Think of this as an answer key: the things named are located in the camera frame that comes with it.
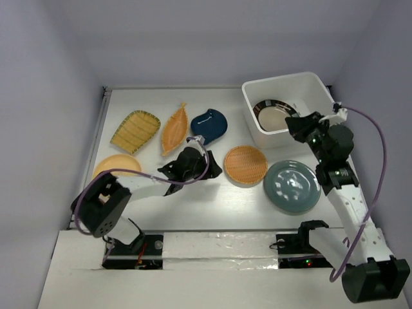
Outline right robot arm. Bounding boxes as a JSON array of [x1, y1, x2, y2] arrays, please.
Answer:
[[285, 112, 411, 303]]

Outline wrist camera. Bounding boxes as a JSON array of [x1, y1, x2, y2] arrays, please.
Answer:
[[186, 135, 205, 145], [320, 102, 348, 126]]

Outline dark blue leaf dish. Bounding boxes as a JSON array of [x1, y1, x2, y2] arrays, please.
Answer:
[[190, 109, 228, 145]]

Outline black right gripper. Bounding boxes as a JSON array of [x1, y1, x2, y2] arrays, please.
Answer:
[[286, 111, 332, 164]]

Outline yellow green bamboo-pattern plate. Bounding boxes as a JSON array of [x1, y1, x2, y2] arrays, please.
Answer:
[[110, 110, 161, 155]]

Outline white plastic bin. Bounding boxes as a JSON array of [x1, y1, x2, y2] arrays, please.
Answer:
[[241, 71, 333, 149]]

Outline teal round ceramic plate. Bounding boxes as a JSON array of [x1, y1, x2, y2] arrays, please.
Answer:
[[263, 160, 321, 214]]

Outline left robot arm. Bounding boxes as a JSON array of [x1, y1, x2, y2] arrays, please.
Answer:
[[71, 146, 222, 254]]

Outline yellow round plate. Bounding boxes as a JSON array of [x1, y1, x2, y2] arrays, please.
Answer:
[[92, 154, 142, 180]]

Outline orange leaf-shaped plate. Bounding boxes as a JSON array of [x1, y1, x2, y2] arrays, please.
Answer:
[[161, 102, 189, 156]]

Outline striped rim round plate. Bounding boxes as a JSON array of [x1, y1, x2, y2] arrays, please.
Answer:
[[252, 99, 299, 132]]

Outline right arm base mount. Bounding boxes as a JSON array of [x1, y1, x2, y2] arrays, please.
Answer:
[[270, 233, 332, 269]]

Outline aluminium side rail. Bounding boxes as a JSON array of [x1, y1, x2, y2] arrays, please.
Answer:
[[67, 86, 112, 229]]

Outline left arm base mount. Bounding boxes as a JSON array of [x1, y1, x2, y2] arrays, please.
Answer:
[[102, 234, 164, 270]]

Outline white front panel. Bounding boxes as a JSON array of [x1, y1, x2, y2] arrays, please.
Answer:
[[37, 227, 407, 309]]

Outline orange woven round plate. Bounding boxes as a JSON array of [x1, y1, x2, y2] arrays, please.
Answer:
[[223, 145, 268, 185]]

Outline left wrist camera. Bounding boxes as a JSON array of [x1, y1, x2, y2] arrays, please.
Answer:
[[186, 135, 205, 145]]

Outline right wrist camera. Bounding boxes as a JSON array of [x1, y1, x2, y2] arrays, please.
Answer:
[[320, 102, 348, 126]]

